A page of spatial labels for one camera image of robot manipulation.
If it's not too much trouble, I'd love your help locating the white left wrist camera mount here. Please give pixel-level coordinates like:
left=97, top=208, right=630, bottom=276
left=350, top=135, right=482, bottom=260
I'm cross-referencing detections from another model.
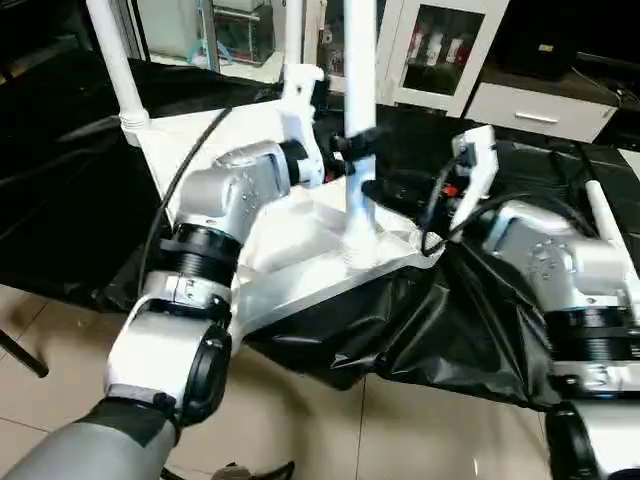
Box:
left=276, top=63, right=327, bottom=190

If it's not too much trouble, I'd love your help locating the black work mat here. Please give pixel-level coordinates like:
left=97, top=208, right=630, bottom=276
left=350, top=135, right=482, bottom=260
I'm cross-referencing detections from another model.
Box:
left=0, top=49, right=640, bottom=414

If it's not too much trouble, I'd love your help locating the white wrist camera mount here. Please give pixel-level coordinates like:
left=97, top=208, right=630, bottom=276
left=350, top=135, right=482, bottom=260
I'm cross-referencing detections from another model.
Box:
left=449, top=124, right=501, bottom=237
left=276, top=63, right=327, bottom=190

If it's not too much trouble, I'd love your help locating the black speaker box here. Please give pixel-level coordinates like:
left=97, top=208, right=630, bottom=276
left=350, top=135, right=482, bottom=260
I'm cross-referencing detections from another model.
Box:
left=503, top=28, right=577, bottom=82

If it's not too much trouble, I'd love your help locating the black desk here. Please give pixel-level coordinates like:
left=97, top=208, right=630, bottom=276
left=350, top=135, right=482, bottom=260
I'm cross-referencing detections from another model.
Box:
left=573, top=48, right=640, bottom=147

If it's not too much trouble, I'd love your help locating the glass tank with dark frame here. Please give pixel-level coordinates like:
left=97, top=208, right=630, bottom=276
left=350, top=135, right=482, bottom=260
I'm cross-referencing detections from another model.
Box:
left=211, top=0, right=277, bottom=67

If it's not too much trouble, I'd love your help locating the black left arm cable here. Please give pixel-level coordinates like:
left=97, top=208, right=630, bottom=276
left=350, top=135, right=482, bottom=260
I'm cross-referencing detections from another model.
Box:
left=138, top=106, right=232, bottom=289

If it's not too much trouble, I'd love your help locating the white glass door cabinet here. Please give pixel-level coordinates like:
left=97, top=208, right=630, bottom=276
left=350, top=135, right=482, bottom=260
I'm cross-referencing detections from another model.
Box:
left=303, top=0, right=512, bottom=120

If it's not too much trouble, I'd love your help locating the white plastic table leg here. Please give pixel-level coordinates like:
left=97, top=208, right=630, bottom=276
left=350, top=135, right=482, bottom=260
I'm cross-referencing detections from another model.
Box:
left=283, top=0, right=307, bottom=69
left=86, top=0, right=152, bottom=147
left=585, top=179, right=640, bottom=284
left=341, top=0, right=382, bottom=270

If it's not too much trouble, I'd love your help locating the teal plastic bag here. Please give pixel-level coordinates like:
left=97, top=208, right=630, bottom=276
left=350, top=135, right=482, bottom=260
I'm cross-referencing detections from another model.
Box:
left=186, top=41, right=235, bottom=65

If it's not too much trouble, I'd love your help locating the metal framed glass panel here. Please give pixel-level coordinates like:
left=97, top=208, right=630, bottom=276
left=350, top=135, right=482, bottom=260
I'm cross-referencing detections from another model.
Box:
left=123, top=0, right=152, bottom=62

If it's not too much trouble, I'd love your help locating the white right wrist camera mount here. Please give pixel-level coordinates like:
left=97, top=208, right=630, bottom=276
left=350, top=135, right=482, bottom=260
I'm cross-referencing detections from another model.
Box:
left=449, top=124, right=501, bottom=237

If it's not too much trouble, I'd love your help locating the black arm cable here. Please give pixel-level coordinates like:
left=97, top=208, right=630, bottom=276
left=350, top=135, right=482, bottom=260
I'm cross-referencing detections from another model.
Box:
left=418, top=154, right=599, bottom=257
left=138, top=106, right=232, bottom=289

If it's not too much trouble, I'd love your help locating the white plastic table top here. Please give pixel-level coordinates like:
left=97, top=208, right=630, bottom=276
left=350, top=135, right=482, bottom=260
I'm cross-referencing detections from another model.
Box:
left=119, top=97, right=441, bottom=349

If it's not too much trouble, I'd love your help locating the white drawer unit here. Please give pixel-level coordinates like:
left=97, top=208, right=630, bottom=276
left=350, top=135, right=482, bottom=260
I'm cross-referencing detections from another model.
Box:
left=466, top=81, right=620, bottom=145

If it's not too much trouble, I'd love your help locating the black stand leg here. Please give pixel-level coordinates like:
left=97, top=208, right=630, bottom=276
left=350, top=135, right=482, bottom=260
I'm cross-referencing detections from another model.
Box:
left=0, top=328, right=50, bottom=380

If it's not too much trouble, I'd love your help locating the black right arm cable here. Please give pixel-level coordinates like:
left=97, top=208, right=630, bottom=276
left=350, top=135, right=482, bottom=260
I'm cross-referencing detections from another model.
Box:
left=418, top=154, right=599, bottom=257

